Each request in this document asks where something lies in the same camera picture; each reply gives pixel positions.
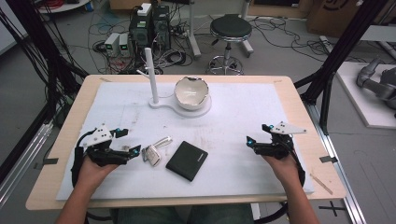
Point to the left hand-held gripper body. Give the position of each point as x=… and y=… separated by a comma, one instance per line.
x=99, y=137

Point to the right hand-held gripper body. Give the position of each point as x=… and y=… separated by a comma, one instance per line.
x=277, y=147

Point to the person's right hand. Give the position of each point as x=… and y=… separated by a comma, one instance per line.
x=281, y=169

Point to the person's left hand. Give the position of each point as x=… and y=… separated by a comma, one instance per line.
x=93, y=172

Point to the white foam mat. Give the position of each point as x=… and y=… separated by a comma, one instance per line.
x=224, y=161

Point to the wooden table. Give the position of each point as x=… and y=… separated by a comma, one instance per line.
x=323, y=146

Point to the black tape piece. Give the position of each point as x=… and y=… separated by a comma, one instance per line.
x=328, y=159
x=49, y=161

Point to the black wallet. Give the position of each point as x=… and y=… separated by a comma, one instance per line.
x=186, y=160

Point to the thin wooden stick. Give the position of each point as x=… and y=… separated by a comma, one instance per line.
x=321, y=184

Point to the white eggshell-shaped bowl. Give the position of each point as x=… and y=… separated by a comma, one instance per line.
x=190, y=92

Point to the person's green trousers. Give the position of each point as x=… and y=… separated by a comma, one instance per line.
x=183, y=215

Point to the black tape cross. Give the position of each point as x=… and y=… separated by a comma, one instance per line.
x=332, y=207

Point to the grey power supply box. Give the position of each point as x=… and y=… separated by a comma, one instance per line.
x=112, y=43
x=124, y=45

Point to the white floor board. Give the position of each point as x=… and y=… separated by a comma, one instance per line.
x=358, y=99

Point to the black computer tower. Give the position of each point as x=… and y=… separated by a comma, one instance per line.
x=140, y=31
x=162, y=26

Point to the black round stool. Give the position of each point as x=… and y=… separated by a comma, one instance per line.
x=231, y=27

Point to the white metal stand leg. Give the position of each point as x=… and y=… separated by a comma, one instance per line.
x=193, y=34

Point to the white box on tower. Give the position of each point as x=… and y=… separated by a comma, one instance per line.
x=144, y=9

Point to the cardboard box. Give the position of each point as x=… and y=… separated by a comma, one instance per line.
x=336, y=15

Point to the aluminium rail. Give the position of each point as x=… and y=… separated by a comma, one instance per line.
x=21, y=161
x=334, y=161

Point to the white stand with post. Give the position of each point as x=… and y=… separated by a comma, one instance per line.
x=152, y=77

